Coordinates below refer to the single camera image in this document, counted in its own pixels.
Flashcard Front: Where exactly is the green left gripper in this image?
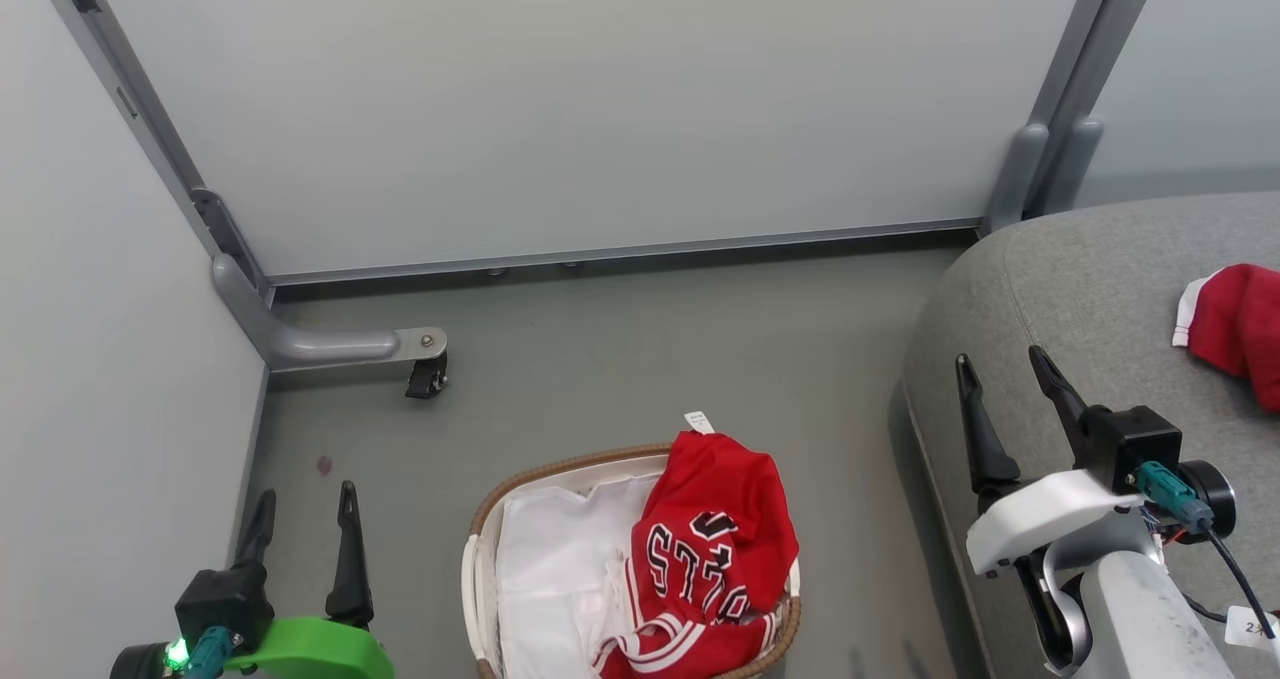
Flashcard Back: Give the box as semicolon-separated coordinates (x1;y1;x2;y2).
109;480;396;679

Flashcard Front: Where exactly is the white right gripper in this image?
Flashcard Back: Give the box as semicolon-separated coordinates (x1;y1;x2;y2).
954;345;1237;576

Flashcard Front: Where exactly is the wicker laundry basket white liner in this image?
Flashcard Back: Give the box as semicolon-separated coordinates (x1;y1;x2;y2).
461;443;803;679

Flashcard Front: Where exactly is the grey fabric sofa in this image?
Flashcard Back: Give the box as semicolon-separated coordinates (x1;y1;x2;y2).
888;191;1280;679

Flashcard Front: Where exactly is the black caster wheel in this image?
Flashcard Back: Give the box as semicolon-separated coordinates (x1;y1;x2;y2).
404;352;449;401

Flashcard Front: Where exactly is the red garment white trim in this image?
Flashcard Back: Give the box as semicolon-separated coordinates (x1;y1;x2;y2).
1172;263;1280;415

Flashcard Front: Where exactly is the red basketball jersey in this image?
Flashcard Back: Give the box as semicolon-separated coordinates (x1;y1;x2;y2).
592;411;801;679

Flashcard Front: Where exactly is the teal left camera connector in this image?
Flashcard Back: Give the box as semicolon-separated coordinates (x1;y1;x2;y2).
184;626;237;679

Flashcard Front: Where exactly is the teal camera connector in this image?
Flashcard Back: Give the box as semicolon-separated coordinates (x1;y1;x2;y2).
1136;460;1215;534
184;626;237;679

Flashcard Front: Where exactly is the teal right camera connector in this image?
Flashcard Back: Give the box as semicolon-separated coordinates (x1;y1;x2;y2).
1136;460;1215;534

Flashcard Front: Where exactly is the grey partition foot bracket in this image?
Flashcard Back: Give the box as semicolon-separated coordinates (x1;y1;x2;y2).
209;253;449;373

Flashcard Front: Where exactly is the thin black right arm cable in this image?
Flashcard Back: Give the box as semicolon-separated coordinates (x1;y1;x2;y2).
1180;522;1280;642

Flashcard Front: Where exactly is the white cable label tag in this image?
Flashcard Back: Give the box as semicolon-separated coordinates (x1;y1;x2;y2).
1224;605;1280;651

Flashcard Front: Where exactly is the grey double partition post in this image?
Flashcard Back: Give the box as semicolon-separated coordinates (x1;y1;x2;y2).
983;0;1168;237

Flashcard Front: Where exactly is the grey partition bottom rail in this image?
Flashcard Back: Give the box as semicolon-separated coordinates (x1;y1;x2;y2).
264;218;987;288

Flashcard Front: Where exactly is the grey partition post with hinge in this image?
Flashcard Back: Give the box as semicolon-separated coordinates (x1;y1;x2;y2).
28;0;274;302

